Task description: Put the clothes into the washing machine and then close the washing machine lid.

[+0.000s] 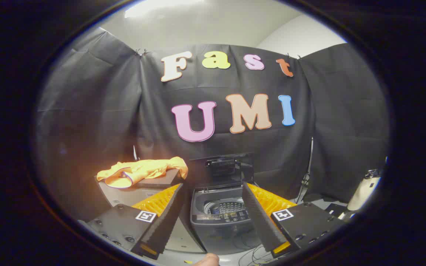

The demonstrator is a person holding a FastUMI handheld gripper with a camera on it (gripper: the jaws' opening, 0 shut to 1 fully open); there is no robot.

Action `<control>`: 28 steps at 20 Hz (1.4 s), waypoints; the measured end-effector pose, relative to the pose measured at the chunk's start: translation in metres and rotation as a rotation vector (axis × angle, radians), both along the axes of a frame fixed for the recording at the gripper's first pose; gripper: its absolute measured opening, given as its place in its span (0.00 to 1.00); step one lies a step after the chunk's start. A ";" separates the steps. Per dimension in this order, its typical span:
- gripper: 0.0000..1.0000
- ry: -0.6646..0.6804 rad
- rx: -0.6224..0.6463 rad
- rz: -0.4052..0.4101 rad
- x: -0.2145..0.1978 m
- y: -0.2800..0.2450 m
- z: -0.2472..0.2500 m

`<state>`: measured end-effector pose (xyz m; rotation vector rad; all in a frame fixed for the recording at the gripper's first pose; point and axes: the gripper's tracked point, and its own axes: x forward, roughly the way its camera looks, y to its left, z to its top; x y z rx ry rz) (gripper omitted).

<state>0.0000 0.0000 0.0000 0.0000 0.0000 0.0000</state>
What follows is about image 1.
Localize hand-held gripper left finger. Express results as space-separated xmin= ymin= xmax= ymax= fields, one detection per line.
xmin=87 ymin=184 xmax=185 ymax=260

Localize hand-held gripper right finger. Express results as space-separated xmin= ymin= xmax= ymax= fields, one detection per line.
xmin=242 ymin=182 xmax=341 ymax=258

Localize grey washing machine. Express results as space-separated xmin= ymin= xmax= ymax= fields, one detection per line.
xmin=189 ymin=185 xmax=261 ymax=255

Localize yellow button shirt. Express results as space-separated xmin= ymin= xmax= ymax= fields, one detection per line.
xmin=97 ymin=156 xmax=189 ymax=189

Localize dark washing machine lid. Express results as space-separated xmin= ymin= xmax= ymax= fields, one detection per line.
xmin=189 ymin=153 xmax=255 ymax=192

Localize grey cabinet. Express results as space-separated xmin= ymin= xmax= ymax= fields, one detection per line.
xmin=95 ymin=174 xmax=206 ymax=254

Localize black light stand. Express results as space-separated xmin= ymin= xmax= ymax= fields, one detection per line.
xmin=296 ymin=137 xmax=314 ymax=204

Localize white rounded device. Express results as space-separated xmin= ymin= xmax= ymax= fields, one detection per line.
xmin=347 ymin=168 xmax=383 ymax=212

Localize black backdrop cloth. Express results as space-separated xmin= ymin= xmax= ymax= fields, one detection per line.
xmin=35 ymin=28 xmax=390 ymax=222

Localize thin floor cables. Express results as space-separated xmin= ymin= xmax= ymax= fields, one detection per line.
xmin=238 ymin=246 xmax=274 ymax=266

